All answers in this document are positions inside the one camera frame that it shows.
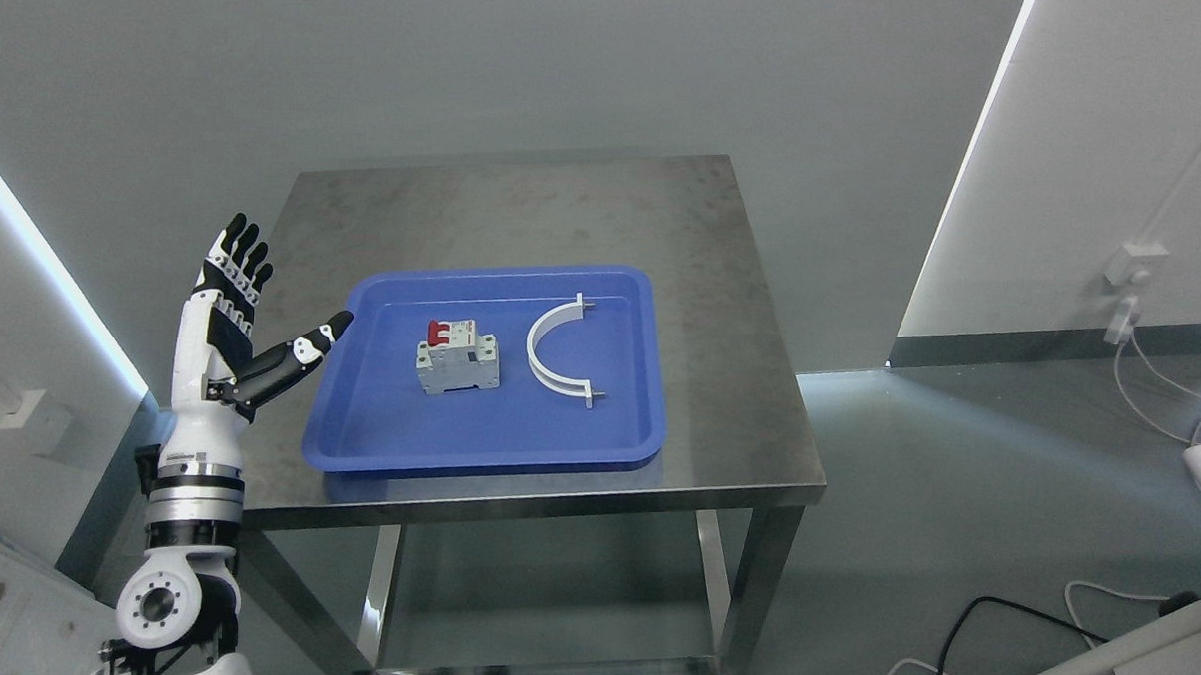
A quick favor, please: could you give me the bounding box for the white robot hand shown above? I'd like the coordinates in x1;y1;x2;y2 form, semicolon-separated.
165;213;354;452

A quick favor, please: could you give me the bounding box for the white wall socket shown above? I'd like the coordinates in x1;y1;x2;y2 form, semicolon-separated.
1103;241;1170;289

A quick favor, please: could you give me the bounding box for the white floor cable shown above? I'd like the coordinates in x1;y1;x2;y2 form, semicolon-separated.
858;572;1172;675

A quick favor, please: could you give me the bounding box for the black floor cable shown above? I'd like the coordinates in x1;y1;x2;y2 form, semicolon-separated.
937;583;1201;675

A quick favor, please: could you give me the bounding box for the white curved pipe clamp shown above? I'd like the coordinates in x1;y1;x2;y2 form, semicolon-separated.
524;291;610;410

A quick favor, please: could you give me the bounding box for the grey red circuit breaker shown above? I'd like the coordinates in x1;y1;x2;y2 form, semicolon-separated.
416;319;501;395

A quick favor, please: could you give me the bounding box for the white power adapter cable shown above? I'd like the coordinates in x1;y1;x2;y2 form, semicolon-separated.
1100;294;1201;447

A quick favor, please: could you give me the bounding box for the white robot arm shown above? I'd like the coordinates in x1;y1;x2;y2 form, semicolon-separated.
92;214;353;675

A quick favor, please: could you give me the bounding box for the blue plastic tray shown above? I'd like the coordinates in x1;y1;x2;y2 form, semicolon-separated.
301;265;667;477

